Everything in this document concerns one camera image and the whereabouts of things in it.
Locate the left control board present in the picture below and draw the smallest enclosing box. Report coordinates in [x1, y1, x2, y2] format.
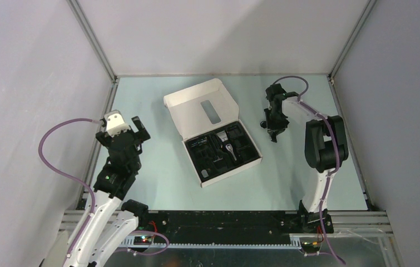
[133, 235, 154, 246]

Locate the black plastic tray insert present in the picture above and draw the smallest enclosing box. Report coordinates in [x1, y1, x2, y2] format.
[184, 121, 263, 187]

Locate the silver black hair clipper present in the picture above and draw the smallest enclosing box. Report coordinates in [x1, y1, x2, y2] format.
[216, 131, 238, 162]

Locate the black clipper guard comb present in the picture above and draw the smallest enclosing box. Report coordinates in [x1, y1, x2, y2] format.
[269, 131, 279, 143]

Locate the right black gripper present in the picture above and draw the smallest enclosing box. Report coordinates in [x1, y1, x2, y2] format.
[264, 107, 288, 135]

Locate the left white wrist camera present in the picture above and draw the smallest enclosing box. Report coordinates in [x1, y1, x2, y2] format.
[103, 110, 131, 137]

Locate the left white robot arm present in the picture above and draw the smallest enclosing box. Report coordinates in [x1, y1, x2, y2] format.
[38, 111, 150, 266]

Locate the aluminium frame rail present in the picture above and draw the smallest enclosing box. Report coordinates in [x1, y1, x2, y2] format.
[66, 0, 118, 83]

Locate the control board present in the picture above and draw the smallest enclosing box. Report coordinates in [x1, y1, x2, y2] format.
[133, 235, 154, 246]
[300, 240, 324, 254]

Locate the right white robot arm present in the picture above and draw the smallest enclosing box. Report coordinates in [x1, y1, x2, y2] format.
[261, 83, 349, 233]

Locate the right control board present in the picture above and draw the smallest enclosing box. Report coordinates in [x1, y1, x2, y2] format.
[300, 240, 324, 254]

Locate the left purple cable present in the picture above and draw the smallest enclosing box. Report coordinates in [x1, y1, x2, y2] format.
[38, 117, 103, 255]

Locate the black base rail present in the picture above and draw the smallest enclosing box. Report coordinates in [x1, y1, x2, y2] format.
[138, 211, 334, 245]

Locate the white cardboard kit box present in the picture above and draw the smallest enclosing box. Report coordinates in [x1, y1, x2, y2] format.
[163, 77, 263, 189]

